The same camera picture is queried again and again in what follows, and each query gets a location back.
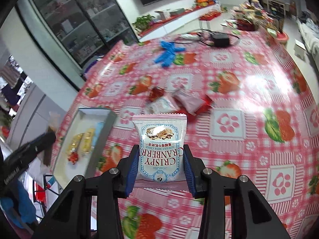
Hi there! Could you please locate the red Chinese character snack packet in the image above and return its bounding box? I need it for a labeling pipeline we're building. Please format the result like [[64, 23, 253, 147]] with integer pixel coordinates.
[[68, 152, 78, 165]]

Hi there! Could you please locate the golden snack packet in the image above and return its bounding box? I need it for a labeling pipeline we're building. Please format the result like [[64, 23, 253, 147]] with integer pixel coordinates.
[[66, 133, 83, 155]]

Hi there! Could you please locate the yellow cake snack packet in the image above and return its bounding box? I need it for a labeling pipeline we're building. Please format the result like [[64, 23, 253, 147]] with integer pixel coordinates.
[[80, 127, 95, 154]]

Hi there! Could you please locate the light blue snack packet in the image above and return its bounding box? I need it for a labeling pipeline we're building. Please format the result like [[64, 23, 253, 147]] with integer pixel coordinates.
[[91, 121, 104, 147]]

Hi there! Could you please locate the white crispy cranberry packet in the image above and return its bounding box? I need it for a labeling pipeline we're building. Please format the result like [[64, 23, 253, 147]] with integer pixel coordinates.
[[132, 113, 188, 183]]

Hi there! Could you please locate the long red snack packet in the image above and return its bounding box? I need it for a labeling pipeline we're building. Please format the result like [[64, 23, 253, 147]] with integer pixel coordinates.
[[190, 95, 214, 116]]

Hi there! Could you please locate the pink triangular snack packet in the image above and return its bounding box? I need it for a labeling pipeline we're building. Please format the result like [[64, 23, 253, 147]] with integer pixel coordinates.
[[172, 88, 204, 115]]

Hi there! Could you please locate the white pink cranberry packet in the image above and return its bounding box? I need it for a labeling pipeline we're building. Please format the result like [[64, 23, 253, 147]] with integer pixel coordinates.
[[145, 96, 179, 114]]

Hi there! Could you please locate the blue gloved left hand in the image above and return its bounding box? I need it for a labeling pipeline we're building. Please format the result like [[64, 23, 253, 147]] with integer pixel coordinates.
[[1, 180, 37, 229]]

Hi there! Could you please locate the grey white storage box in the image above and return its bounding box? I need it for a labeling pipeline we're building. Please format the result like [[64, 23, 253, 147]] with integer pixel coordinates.
[[53, 107, 117, 188]]

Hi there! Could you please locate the pink strawberry plaid tablecloth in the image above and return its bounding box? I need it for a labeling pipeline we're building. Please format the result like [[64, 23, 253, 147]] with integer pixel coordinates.
[[51, 31, 318, 238]]

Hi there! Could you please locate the dark red small snack packet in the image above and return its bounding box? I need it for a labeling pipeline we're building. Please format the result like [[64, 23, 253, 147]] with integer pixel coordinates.
[[149, 86, 165, 102]]

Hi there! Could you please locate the glass door display cabinet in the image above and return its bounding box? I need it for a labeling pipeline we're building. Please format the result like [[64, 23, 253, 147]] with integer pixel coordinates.
[[16, 0, 139, 68]]

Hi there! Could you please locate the blue rubber gloves pile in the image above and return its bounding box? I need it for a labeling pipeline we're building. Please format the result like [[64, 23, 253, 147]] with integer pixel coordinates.
[[154, 40, 185, 68]]

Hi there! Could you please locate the black power adapter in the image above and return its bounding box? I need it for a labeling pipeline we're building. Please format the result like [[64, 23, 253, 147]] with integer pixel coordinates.
[[211, 33, 230, 48]]

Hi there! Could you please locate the white power strip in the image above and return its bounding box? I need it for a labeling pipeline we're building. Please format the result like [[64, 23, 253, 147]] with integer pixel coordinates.
[[180, 33, 200, 40]]

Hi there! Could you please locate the green potted plant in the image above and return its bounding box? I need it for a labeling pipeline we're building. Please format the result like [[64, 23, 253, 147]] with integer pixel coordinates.
[[132, 14, 155, 33]]

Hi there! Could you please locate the sofa with blankets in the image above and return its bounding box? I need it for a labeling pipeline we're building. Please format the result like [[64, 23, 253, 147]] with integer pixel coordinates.
[[297, 18, 318, 67]]

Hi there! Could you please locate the cluttered coffee table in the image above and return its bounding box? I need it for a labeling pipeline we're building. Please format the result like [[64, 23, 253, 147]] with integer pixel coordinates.
[[225, 0, 284, 33]]

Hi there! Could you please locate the white red tv bench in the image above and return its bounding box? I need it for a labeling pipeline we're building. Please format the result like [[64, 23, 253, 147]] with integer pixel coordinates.
[[138, 4, 221, 42]]

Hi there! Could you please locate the flower fruit arrangement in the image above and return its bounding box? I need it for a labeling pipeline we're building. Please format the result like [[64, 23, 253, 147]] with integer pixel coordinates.
[[195, 0, 216, 8]]

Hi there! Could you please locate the black power cable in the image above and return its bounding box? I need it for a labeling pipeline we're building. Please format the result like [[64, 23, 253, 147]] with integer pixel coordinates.
[[174, 28, 241, 48]]

